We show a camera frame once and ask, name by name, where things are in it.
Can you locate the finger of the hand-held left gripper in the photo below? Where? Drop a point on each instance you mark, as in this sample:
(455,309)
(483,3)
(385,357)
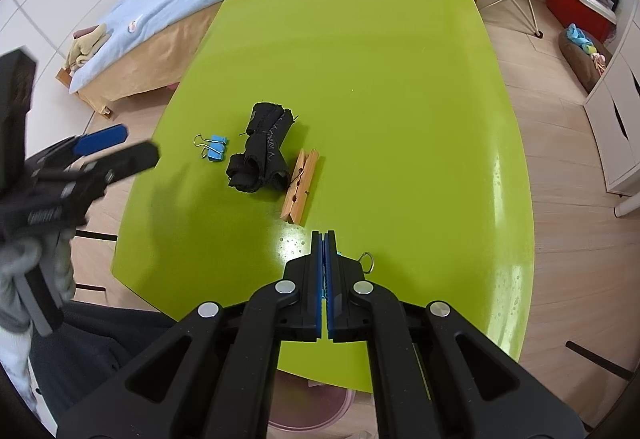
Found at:
(100,140)
(132,159)

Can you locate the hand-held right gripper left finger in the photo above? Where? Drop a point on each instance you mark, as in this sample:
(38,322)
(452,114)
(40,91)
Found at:
(310,289)

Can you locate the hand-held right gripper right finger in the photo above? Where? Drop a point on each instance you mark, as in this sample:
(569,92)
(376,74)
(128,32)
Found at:
(342,289)

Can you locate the large blue binder clip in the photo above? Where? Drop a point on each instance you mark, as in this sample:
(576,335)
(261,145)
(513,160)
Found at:
(339,252)

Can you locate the small blue binder clip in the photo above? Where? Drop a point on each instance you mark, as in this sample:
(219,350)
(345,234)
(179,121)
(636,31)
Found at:
(217,148)

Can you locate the pink waste bin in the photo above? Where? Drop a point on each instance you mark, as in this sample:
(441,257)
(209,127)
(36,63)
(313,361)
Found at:
(330,406)

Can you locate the person's left forearm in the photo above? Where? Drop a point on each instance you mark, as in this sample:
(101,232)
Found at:
(12,359)

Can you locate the person's left hand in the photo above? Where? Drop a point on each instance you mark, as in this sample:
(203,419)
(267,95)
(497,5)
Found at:
(15,264)

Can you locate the beige bed skirt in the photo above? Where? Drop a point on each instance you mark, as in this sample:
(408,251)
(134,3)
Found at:
(150,64)

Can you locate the beige folded towel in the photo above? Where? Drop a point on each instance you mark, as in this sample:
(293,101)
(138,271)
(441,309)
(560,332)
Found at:
(85,46)

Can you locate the wooden clothespin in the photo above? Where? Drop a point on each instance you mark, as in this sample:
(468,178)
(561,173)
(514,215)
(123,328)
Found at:
(300,189)

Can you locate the black rolled cloth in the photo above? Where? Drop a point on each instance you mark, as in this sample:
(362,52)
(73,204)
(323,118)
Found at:
(265,144)

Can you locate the person's leg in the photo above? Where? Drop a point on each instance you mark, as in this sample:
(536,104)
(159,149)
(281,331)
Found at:
(100,349)

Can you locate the green table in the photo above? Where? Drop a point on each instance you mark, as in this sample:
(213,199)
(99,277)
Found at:
(375,94)

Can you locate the white drawer cabinet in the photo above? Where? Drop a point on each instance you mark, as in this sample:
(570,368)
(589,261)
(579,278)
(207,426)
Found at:
(620,134)

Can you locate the brown pet bed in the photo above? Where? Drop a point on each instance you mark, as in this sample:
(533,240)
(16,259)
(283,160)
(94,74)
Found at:
(580,64)

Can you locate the blue soft toy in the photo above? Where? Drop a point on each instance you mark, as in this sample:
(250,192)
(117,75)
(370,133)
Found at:
(577,36)

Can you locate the red storage box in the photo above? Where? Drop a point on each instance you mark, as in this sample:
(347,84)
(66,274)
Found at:
(570,4)

